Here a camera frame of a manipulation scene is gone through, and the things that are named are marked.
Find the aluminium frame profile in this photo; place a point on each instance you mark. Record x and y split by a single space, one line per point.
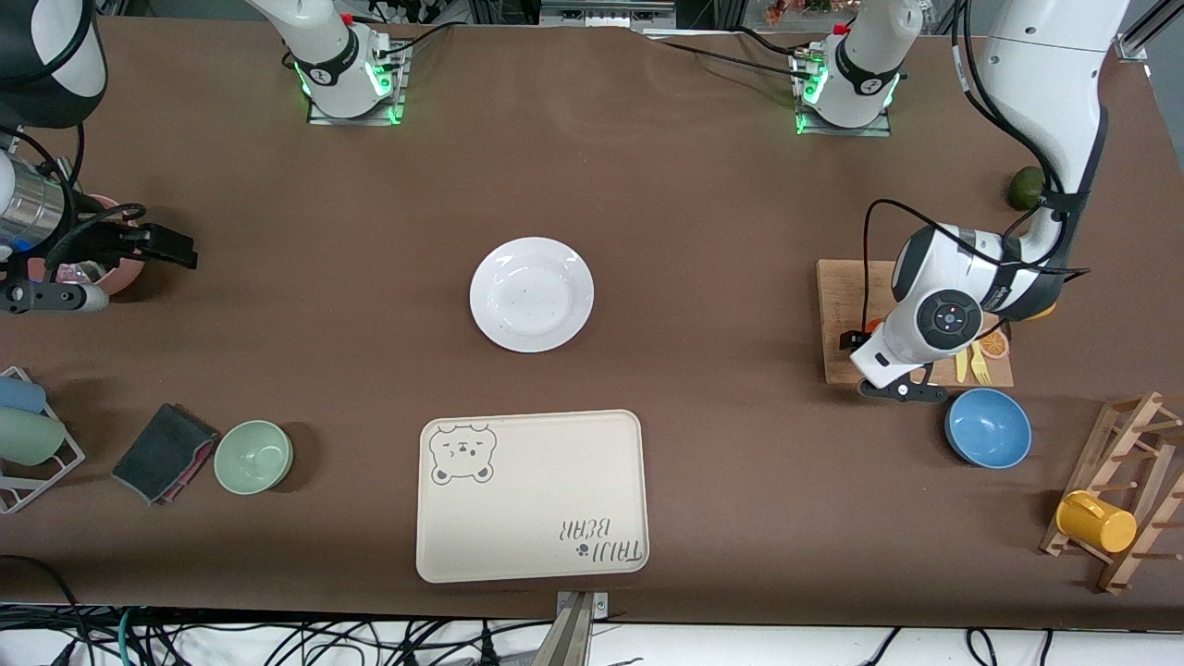
1142 37

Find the pale green cup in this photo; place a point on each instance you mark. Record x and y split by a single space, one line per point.
28 437

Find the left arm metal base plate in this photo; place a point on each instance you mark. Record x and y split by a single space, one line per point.
842 131

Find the green avocado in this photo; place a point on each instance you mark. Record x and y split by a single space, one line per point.
1025 190

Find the yellow plastic fork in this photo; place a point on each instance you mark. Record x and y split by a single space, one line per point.
980 373

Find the blue bowl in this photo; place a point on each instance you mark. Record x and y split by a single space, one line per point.
988 427

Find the blue cup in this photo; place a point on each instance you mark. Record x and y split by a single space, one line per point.
20 395

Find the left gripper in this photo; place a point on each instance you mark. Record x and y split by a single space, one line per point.
846 339

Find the grey metal box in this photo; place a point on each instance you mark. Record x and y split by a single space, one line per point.
606 13

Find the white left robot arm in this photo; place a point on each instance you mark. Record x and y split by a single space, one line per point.
1045 83

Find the pink bowl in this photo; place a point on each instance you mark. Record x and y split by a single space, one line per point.
129 273

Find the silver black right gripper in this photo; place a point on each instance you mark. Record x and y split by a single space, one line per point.
100 242

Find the white round plate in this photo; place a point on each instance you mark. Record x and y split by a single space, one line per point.
532 294

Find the metal table edge bracket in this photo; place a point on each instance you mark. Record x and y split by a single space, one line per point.
573 629

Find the wooden cutting board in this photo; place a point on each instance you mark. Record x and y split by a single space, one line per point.
837 296

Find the dark grey folded cloth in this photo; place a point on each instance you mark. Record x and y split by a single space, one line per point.
162 453

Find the yellow lemon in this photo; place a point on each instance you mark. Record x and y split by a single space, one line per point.
1041 314

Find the yellow mug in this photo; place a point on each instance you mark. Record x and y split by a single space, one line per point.
1096 523

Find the wooden cup rack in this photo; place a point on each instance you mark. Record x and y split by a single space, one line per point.
1101 435

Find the orange slice toy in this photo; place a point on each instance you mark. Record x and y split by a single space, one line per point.
996 345

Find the pale green bowl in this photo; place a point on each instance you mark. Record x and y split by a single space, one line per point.
252 457

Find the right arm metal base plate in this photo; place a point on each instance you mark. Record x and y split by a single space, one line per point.
365 120

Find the yellow plastic knife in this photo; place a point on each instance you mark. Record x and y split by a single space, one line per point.
961 368

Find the beige bear print tray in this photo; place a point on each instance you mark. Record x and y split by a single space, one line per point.
532 495

